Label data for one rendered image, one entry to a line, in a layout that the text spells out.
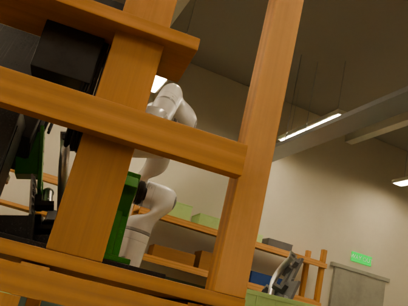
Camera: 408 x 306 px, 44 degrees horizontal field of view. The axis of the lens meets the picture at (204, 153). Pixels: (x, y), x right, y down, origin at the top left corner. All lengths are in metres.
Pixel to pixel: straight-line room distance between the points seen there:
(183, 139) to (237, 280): 0.39
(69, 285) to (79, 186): 0.24
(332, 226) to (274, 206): 1.15
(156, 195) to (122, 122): 0.97
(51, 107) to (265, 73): 0.62
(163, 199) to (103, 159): 0.94
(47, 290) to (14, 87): 0.50
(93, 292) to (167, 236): 6.31
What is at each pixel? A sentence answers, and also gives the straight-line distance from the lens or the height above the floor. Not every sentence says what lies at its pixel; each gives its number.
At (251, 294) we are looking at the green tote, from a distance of 2.12.
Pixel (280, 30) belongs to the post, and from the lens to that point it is 1.62.
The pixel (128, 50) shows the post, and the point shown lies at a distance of 1.45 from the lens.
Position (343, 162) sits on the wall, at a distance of 9.30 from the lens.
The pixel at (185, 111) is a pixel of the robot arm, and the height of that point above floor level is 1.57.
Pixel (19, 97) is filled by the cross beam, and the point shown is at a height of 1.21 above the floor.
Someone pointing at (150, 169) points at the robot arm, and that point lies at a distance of 2.19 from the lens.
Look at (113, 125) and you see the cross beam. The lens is 1.31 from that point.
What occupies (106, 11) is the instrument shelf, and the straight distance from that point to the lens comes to 1.45.
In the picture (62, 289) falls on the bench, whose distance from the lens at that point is 1.30.
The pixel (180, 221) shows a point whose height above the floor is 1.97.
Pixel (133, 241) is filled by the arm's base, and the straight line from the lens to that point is 2.22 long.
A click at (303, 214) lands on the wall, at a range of 8.66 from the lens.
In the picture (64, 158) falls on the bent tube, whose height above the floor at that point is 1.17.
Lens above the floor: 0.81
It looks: 18 degrees up
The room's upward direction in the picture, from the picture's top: 14 degrees clockwise
